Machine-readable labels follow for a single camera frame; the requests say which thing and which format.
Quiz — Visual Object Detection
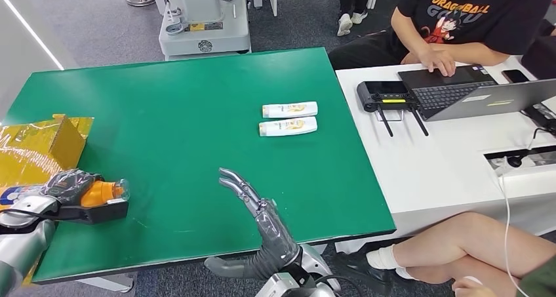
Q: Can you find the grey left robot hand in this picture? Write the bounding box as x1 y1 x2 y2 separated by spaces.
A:
41 168 105 207

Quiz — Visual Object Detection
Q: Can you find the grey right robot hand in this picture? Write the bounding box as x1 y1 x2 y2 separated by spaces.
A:
204 167 302 281

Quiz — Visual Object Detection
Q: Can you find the orange bottle with clear cap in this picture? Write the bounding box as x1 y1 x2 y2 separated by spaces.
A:
0 178 130 211

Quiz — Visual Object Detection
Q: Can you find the white shampoo bottle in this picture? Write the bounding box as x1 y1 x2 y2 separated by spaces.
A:
262 101 319 119
258 116 319 137

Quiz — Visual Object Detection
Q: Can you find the yellow film-wrapped cardboard box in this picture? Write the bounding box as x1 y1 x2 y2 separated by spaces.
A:
0 113 94 287

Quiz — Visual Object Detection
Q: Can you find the black controller with antennas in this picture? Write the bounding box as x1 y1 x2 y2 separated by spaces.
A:
356 80 430 138

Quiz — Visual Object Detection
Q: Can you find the person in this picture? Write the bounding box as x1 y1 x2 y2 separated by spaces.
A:
366 211 556 297
328 0 556 78
336 0 374 37

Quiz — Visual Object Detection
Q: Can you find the white machine base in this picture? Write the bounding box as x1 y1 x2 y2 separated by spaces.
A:
158 0 252 62

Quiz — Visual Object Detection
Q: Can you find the laptop with grey lid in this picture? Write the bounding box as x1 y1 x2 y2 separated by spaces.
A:
397 64 556 122

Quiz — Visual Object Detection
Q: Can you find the black smartphone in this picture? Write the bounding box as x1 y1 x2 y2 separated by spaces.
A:
502 69 531 85

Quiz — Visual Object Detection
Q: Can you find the black power adapter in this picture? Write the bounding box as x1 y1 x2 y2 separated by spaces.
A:
521 104 556 133

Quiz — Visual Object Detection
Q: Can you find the black chair back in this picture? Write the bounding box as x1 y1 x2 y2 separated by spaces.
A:
521 34 556 81

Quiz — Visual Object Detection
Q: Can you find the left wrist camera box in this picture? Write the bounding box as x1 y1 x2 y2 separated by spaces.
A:
56 198 130 226

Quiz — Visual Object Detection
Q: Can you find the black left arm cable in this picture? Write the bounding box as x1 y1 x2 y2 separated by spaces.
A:
0 207 83 223

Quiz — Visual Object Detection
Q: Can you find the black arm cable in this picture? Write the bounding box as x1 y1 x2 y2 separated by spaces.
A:
315 275 348 297
0 207 83 223

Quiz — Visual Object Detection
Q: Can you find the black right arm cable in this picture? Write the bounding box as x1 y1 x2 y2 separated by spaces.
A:
315 275 348 297

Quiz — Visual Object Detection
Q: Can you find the white cable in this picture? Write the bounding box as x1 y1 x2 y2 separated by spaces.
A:
497 136 537 297

